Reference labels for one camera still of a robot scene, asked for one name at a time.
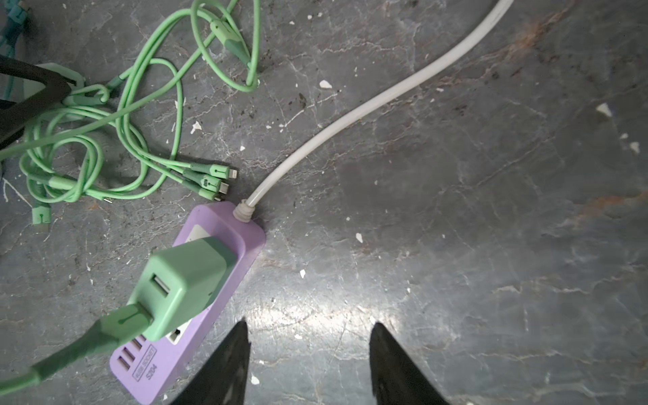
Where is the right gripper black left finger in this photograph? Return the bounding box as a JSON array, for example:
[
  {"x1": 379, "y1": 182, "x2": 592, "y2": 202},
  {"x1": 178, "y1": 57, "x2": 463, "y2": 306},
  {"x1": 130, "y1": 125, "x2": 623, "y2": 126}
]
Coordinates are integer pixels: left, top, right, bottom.
[{"x1": 172, "y1": 320, "x2": 251, "y2": 405}]

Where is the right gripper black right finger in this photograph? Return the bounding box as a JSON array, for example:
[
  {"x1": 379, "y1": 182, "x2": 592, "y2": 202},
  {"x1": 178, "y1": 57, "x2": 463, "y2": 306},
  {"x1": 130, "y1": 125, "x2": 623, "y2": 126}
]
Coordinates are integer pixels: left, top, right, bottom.
[{"x1": 370, "y1": 322, "x2": 448, "y2": 405}]

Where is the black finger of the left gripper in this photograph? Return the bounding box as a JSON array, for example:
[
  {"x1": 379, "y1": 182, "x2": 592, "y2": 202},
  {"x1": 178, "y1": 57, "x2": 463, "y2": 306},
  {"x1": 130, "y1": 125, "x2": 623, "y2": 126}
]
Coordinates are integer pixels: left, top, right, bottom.
[{"x1": 1, "y1": 56, "x2": 58, "y2": 150}]

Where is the purple small power strip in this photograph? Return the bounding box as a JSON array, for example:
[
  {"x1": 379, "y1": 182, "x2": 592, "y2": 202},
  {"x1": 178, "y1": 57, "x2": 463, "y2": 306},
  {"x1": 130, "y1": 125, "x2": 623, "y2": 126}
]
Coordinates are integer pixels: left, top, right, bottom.
[{"x1": 110, "y1": 202, "x2": 266, "y2": 404}]

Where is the green charger plug with cable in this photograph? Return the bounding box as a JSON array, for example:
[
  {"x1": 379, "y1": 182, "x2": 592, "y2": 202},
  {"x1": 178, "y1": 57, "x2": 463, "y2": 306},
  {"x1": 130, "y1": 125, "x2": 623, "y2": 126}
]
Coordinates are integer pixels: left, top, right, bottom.
[{"x1": 0, "y1": 0, "x2": 262, "y2": 397}]

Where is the teal charger cable bundle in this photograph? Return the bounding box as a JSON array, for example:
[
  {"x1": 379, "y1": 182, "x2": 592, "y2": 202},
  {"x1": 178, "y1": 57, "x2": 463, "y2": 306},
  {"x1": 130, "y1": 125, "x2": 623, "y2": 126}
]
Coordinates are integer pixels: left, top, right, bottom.
[{"x1": 0, "y1": 0, "x2": 29, "y2": 100}]

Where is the white cable of purple strip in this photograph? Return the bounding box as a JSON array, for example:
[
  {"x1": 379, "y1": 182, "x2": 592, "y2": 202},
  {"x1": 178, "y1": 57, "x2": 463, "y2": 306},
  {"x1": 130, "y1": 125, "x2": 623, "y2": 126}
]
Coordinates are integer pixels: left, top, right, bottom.
[{"x1": 232, "y1": 0, "x2": 515, "y2": 224}]

